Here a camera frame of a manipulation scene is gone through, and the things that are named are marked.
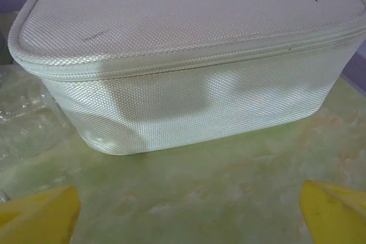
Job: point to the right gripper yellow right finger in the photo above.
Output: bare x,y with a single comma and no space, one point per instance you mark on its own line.
337,218

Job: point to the white fabric zip case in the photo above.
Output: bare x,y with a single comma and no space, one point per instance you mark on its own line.
186,69

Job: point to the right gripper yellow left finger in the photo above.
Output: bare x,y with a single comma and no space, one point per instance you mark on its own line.
37,221

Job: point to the clear cola bottle red label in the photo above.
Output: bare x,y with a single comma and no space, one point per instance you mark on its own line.
25,124

